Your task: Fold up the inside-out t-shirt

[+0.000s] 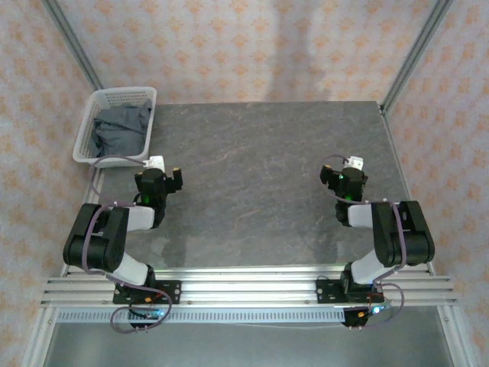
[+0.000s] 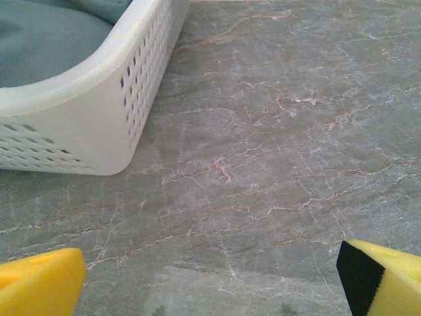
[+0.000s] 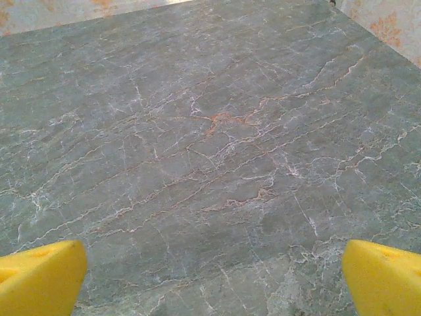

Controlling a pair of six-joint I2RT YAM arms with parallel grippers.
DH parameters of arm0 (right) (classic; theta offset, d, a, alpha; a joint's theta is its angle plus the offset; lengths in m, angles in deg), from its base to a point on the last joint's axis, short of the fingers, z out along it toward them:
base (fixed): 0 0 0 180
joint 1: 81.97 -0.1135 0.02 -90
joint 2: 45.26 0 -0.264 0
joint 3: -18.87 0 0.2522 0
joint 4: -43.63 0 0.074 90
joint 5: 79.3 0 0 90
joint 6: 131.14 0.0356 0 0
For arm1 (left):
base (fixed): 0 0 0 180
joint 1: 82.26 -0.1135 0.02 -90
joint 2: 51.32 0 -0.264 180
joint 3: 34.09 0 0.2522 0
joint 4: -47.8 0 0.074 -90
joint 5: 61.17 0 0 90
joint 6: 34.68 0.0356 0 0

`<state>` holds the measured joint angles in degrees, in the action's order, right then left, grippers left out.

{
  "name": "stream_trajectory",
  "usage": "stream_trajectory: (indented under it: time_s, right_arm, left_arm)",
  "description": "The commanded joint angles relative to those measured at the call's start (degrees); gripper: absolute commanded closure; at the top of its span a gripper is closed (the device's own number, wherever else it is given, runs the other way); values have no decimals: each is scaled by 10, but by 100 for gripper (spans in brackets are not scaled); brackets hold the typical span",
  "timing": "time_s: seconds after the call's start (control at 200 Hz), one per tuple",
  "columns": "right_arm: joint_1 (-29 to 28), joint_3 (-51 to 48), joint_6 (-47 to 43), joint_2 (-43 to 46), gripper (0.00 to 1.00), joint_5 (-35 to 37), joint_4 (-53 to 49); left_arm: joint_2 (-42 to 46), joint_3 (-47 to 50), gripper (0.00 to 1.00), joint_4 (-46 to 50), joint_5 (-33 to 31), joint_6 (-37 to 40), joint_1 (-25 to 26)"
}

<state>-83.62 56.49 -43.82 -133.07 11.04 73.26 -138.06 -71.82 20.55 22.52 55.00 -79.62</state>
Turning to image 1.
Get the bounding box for grey t-shirt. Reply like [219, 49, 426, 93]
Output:
[89, 99, 154, 158]

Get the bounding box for white plastic basket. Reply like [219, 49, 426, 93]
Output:
[72, 86, 158, 168]

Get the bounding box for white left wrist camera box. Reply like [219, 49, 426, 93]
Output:
[144, 154, 166, 171]

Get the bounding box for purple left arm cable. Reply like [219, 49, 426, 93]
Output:
[81, 154, 173, 334]

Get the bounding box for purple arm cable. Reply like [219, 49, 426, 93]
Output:
[81, 154, 173, 334]
[322, 154, 406, 330]

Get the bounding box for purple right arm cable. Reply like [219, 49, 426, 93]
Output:
[322, 154, 406, 330]

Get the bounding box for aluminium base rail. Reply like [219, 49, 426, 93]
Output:
[40, 263, 458, 307]

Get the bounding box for aluminium frame post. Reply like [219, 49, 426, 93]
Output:
[380, 0, 455, 115]
[41, 0, 105, 92]

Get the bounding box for white slotted cable duct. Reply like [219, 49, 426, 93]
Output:
[57, 308, 347, 324]

